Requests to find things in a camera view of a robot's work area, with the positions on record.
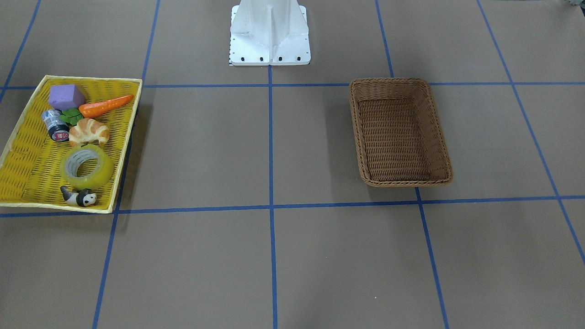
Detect yellow tape roll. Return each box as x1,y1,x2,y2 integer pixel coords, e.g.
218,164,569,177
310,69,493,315
59,144,114,190

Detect brown wicker basket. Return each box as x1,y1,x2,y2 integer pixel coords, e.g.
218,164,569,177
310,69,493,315
349,78,453,188

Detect yellow woven basket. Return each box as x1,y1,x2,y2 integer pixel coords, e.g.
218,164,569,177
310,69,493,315
0,75,144,214

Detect toy croissant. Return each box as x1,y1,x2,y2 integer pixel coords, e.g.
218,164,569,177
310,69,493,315
69,118,110,147

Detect orange toy carrot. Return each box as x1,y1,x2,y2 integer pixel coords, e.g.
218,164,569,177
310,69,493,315
59,95,134,127

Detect panda figurine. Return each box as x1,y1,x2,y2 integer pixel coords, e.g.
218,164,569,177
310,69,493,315
60,186,97,207

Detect small can with label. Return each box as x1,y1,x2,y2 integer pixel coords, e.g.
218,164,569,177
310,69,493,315
41,109,69,143

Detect purple foam block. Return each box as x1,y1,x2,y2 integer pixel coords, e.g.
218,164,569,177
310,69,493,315
48,84,86,111

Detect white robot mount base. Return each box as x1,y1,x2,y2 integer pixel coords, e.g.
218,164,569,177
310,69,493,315
229,0,311,66

